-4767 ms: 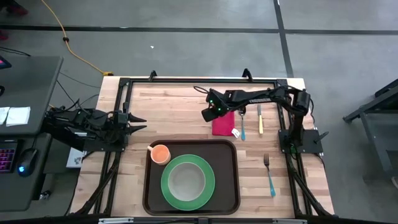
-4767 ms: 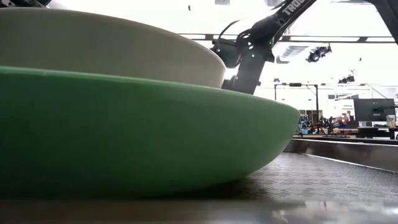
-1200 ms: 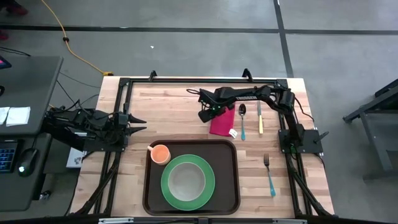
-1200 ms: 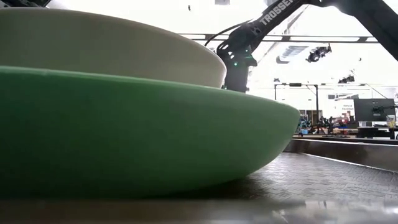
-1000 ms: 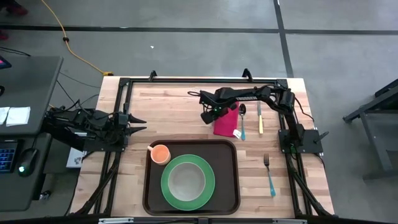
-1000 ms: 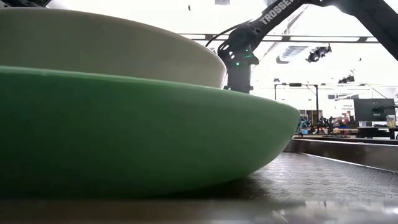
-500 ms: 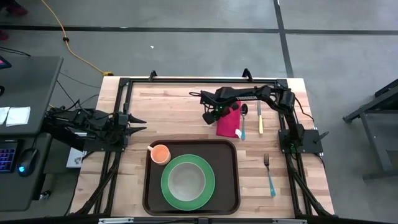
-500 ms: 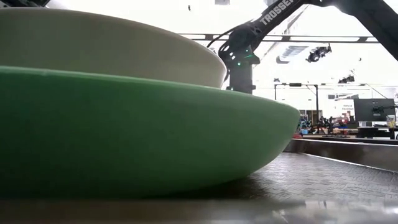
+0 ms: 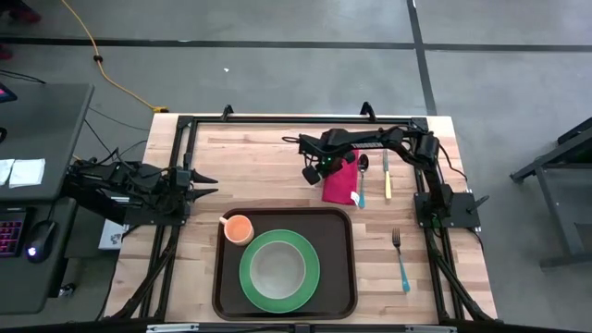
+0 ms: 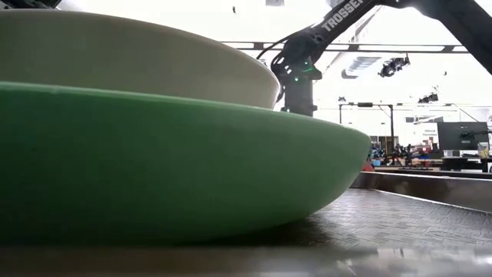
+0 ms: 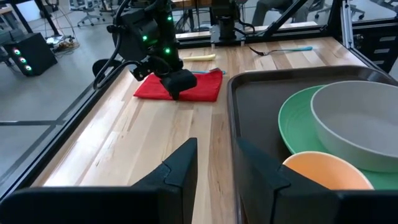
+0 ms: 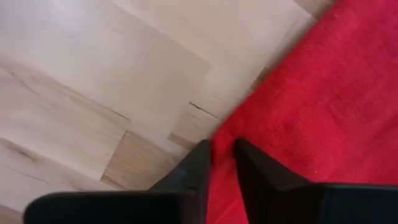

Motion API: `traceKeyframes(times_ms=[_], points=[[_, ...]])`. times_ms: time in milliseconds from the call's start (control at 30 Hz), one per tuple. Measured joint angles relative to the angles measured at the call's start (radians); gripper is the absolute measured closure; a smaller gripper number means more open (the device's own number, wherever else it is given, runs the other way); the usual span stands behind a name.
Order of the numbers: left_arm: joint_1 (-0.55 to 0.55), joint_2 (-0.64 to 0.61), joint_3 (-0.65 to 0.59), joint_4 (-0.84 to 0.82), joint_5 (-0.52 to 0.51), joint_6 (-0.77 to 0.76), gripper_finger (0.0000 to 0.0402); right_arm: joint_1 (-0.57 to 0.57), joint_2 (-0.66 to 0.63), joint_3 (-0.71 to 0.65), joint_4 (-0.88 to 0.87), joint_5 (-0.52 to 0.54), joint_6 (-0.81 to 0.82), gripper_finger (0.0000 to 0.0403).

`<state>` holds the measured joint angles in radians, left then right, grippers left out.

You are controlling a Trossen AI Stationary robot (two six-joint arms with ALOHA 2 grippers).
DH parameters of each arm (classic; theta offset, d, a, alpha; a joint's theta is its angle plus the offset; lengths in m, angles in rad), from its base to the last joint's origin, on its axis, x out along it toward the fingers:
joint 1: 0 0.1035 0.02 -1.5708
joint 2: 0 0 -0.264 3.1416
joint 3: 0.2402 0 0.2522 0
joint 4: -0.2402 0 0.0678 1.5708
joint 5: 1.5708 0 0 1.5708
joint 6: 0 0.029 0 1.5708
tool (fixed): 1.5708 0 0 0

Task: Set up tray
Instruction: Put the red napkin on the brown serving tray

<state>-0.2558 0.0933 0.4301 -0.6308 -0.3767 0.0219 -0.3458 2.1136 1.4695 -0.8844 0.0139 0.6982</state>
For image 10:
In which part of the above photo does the green plate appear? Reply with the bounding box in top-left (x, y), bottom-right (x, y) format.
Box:
top-left (0, 80), bottom-right (373, 246)

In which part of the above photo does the dark brown plastic tray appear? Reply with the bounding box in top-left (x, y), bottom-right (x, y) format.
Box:
top-left (0, 170), bottom-right (492, 277)

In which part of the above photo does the black ceiling spotlight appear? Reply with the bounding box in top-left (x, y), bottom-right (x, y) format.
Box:
top-left (417, 92), bottom-right (440, 105)
top-left (377, 55), bottom-right (411, 79)

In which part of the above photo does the black overhead crossbeam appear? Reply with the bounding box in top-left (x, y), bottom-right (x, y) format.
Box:
top-left (221, 40), bottom-right (470, 54)

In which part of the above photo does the grey-beige bowl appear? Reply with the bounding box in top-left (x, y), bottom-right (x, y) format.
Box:
top-left (0, 8), bottom-right (281, 111)

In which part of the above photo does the black computer monitor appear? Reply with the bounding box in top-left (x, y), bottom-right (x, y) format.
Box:
top-left (437, 122), bottom-right (490, 152)

